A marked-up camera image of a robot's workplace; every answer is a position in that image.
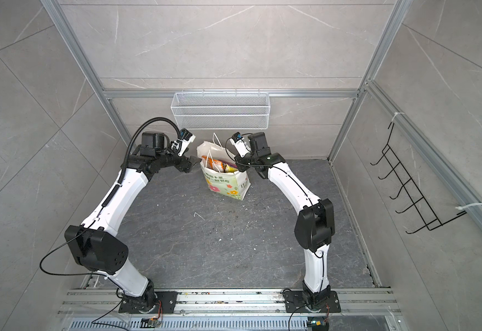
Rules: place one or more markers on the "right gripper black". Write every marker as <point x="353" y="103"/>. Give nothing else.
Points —
<point x="241" y="161"/>

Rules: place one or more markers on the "yellow snack packet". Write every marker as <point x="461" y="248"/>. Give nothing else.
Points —
<point x="229" y="168"/>

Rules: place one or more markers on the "orange Fox's fruits candy bag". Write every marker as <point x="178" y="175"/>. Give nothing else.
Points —
<point x="213" y="164"/>

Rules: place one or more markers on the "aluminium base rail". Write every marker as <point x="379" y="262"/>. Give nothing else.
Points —
<point x="233" y="309"/>

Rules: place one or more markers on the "black wire hook rack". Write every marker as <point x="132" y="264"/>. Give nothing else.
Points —
<point x="410" y="189"/>

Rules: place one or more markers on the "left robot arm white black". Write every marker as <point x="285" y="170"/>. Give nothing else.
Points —
<point x="94" y="244"/>

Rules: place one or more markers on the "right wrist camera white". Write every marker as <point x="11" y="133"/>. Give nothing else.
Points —
<point x="237" y="140"/>

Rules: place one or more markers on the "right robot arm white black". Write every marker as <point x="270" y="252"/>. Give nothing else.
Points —
<point x="315" y="224"/>

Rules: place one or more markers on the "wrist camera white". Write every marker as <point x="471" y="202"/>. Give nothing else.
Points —
<point x="237" y="140"/>
<point x="181" y="144"/>

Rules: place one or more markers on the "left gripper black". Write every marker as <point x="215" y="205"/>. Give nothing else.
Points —
<point x="189" y="163"/>

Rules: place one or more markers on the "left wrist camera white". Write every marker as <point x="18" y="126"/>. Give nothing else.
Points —
<point x="181" y="144"/>

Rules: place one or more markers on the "floral white paper bag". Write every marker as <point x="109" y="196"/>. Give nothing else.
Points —
<point x="234" y="185"/>

